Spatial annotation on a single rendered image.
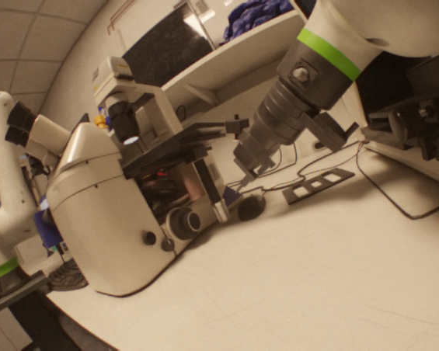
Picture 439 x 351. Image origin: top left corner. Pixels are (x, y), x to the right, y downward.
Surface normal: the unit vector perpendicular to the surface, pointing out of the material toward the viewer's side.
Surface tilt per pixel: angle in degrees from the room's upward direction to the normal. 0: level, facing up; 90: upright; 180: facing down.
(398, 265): 0
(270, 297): 0
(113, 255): 91
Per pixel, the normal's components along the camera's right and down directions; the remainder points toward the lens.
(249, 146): -0.47, 0.13
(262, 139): -0.72, 0.46
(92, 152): 0.80, -0.39
